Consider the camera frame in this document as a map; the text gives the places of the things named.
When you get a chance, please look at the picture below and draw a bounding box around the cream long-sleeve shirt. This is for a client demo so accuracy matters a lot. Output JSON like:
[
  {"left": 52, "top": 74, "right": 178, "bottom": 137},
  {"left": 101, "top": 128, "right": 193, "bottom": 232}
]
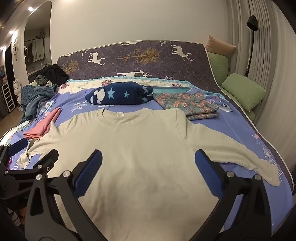
[{"left": 17, "top": 108, "right": 281, "bottom": 241}]

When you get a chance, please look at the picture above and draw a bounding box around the navy star-pattern pillow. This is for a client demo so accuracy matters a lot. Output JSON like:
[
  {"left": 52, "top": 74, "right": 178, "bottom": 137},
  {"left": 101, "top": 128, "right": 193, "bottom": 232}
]
[{"left": 85, "top": 82, "right": 154, "bottom": 106}]

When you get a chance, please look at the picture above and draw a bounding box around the black clothes pile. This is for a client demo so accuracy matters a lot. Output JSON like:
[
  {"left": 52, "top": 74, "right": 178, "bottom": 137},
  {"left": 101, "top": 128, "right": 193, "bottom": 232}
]
[{"left": 42, "top": 64, "right": 69, "bottom": 85}]

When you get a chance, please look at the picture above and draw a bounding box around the blue printed bed sheet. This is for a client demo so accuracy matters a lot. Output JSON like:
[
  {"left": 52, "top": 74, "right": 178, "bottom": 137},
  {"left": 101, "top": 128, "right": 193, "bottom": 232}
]
[{"left": 0, "top": 88, "right": 294, "bottom": 241}]

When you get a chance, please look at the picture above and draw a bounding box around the white wall cabinet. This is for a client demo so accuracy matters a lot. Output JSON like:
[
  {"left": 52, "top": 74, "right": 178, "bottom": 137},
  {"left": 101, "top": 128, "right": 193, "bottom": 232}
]
[{"left": 24, "top": 38, "right": 45, "bottom": 63}]

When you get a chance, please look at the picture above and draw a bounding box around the dark deer-print mattress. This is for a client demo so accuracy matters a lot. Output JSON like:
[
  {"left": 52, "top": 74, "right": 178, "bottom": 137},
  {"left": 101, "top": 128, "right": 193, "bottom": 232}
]
[{"left": 57, "top": 40, "right": 296, "bottom": 193}]

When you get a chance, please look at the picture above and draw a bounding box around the white cat figure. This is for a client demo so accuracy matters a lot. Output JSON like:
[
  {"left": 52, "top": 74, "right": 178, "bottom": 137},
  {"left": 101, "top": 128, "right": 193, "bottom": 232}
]
[{"left": 13, "top": 79, "right": 22, "bottom": 108}]

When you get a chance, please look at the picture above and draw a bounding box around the white rack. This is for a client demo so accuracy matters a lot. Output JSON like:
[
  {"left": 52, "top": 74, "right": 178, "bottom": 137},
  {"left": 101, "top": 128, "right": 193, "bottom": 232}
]
[{"left": 0, "top": 83, "right": 15, "bottom": 113}]

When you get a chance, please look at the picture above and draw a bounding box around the small green pillow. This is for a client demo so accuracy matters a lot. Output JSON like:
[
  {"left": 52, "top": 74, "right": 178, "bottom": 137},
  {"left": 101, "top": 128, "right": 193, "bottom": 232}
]
[{"left": 207, "top": 52, "right": 229, "bottom": 85}]

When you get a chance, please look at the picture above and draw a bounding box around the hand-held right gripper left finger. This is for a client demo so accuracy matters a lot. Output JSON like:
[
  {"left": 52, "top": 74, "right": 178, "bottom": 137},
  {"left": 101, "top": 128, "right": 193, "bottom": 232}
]
[{"left": 24, "top": 149, "right": 109, "bottom": 241}]

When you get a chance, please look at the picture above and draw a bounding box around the deer wall clock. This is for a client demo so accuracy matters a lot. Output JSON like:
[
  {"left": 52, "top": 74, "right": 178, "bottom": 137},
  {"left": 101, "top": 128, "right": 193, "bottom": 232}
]
[{"left": 11, "top": 37, "right": 20, "bottom": 62}]

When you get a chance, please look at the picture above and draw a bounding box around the large green pillow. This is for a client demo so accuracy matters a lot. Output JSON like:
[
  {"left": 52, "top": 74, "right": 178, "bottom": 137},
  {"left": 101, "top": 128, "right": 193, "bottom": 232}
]
[{"left": 221, "top": 73, "right": 267, "bottom": 112}]

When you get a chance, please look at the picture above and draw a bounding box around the teal blanket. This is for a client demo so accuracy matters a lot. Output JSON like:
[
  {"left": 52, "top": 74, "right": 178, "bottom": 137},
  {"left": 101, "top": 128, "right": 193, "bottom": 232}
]
[{"left": 20, "top": 84, "right": 58, "bottom": 124}]

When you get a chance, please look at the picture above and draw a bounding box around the black floor lamp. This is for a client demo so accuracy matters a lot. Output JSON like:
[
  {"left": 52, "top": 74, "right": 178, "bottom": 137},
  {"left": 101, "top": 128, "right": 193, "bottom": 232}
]
[{"left": 245, "top": 15, "right": 258, "bottom": 78}]

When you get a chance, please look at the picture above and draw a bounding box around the pink folded cloth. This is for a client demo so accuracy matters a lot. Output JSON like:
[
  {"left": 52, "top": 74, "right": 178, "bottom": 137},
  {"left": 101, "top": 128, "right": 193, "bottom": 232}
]
[{"left": 23, "top": 108, "right": 62, "bottom": 140}]

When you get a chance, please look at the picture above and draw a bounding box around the cream quilt with teal edge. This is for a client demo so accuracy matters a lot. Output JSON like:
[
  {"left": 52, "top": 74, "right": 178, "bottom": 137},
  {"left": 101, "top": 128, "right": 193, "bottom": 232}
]
[{"left": 57, "top": 77, "right": 195, "bottom": 94}]

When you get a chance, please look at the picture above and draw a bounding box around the folded floral cloth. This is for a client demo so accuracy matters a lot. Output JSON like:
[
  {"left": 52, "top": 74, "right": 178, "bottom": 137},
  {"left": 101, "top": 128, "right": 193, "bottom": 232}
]
[{"left": 153, "top": 91, "right": 220, "bottom": 121}]

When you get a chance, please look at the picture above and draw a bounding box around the grey-green garment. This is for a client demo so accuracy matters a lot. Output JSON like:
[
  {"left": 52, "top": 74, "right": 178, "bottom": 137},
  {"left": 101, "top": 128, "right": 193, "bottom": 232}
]
[{"left": 35, "top": 75, "right": 52, "bottom": 87}]

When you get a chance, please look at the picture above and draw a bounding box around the white curtain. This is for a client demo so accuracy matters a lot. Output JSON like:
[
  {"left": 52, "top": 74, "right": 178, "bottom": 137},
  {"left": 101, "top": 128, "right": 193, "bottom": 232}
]
[{"left": 228, "top": 0, "right": 296, "bottom": 163}]

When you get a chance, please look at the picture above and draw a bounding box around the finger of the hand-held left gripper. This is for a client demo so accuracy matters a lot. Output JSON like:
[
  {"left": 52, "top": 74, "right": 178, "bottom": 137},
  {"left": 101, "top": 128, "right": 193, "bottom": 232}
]
[
  {"left": 0, "top": 138, "right": 28, "bottom": 169},
  {"left": 5, "top": 149, "right": 59, "bottom": 178}
]

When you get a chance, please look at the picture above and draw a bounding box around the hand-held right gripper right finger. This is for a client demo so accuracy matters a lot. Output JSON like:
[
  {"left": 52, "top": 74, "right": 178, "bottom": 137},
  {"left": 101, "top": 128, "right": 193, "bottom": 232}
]
[{"left": 190, "top": 149, "right": 272, "bottom": 241}]

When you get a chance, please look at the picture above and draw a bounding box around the tan pillow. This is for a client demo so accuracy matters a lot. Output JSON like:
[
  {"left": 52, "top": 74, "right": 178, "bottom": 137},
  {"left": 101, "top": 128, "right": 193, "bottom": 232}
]
[{"left": 205, "top": 35, "right": 237, "bottom": 56}]

